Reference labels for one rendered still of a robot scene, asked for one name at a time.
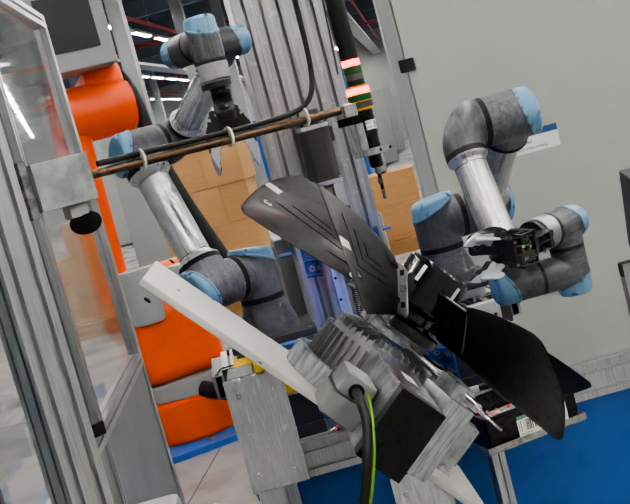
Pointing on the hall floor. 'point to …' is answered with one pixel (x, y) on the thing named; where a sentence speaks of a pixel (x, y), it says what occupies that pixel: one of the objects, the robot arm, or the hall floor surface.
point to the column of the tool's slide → (32, 324)
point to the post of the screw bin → (501, 479)
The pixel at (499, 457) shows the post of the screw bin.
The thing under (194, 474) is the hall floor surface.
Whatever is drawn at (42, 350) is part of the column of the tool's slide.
